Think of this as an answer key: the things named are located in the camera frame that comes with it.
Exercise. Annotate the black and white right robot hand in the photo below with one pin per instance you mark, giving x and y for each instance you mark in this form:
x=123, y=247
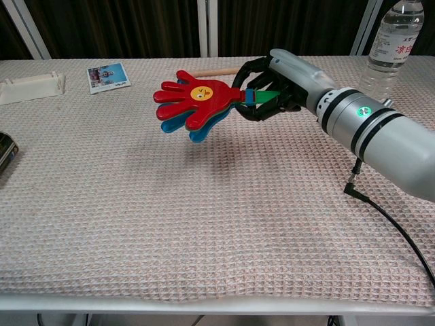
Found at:
x=295, y=74

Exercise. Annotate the wooden stick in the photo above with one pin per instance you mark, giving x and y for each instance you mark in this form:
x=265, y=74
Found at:
x=217, y=72

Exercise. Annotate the clear plastic water bottle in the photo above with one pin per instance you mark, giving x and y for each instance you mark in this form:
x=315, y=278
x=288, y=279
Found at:
x=391, y=61

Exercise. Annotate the dark pleated curtain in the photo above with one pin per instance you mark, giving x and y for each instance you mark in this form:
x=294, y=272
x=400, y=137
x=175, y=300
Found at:
x=119, y=27

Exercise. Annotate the instant photo card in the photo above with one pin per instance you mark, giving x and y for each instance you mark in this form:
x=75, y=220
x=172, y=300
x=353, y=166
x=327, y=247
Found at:
x=108, y=78

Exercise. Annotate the beige waffle weave tablecloth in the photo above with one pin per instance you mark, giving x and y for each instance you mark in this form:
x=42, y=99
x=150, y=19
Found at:
x=170, y=220

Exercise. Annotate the white plastic tray holder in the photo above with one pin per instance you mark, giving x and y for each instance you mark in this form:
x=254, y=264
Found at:
x=30, y=89

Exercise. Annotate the black tin can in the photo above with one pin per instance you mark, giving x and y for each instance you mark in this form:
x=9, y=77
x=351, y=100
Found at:
x=7, y=153

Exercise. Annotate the white frame post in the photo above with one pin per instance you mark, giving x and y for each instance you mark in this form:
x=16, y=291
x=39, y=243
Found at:
x=29, y=30
x=368, y=23
x=207, y=27

